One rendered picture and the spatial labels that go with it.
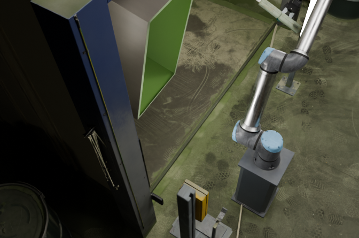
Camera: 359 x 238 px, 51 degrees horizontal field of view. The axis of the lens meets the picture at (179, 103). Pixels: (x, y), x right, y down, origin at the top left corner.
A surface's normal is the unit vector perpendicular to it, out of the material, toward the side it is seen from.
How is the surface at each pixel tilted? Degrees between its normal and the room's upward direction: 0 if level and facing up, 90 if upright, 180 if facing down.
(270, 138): 5
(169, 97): 0
